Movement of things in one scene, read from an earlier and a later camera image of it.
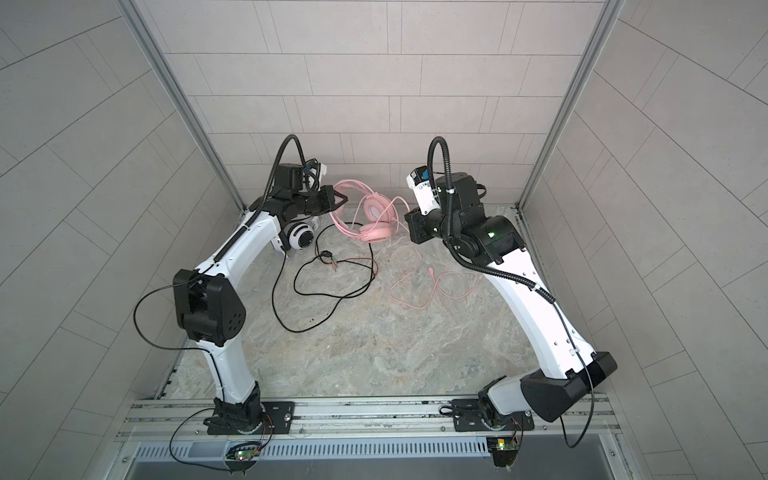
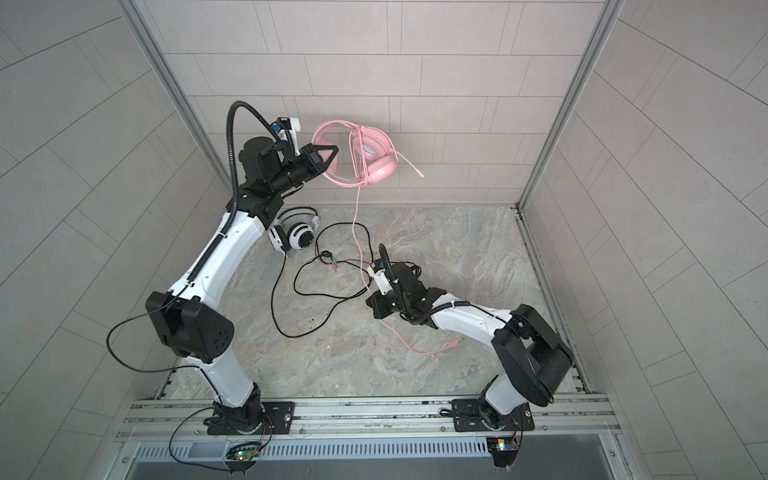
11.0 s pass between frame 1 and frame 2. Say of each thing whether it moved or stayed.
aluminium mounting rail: stayed
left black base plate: stayed
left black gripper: moved
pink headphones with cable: moved
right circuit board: stayed
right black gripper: moved
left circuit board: stayed
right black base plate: stayed
